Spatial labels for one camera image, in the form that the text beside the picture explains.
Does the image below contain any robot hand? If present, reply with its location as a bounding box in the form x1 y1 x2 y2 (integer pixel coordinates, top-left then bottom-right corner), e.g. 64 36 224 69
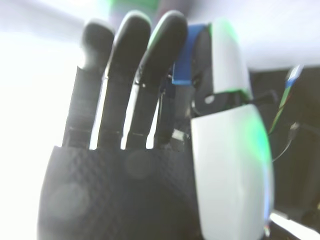
36 9 276 240

